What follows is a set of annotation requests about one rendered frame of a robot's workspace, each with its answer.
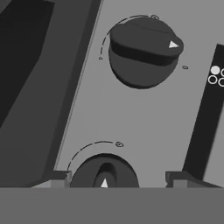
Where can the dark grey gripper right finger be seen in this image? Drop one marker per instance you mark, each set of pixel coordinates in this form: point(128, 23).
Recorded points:
point(178, 178)

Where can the dark grey stove knob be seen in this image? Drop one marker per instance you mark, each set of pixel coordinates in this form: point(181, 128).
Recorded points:
point(105, 172)
point(144, 52)

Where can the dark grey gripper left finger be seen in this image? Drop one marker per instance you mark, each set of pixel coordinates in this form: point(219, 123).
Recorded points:
point(59, 177)

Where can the grey stove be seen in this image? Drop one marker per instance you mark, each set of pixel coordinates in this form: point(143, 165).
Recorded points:
point(140, 116)

